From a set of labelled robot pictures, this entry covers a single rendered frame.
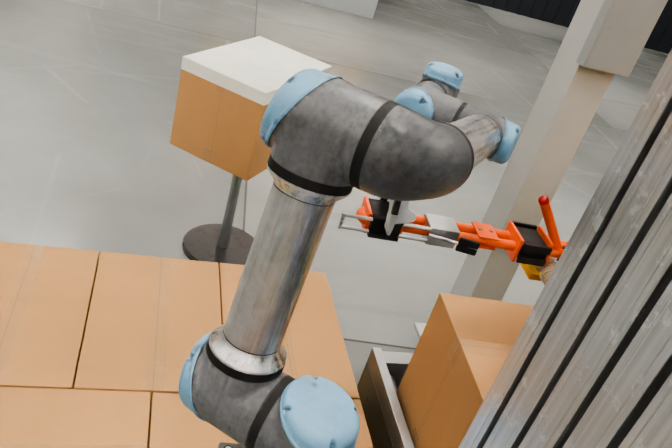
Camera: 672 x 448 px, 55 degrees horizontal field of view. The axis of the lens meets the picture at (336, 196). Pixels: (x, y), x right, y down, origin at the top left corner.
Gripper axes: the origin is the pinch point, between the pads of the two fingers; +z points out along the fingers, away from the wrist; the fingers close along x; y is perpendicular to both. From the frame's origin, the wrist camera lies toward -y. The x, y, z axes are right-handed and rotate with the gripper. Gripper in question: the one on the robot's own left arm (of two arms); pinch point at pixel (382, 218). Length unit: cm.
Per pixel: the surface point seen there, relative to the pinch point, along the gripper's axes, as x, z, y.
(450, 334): 4.9, 33.5, 29.7
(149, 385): 12, 71, -43
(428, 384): 4, 51, 30
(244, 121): 123, 39, -26
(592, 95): 98, -10, 95
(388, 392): 13, 65, 24
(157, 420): 0, 71, -39
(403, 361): 28, 67, 32
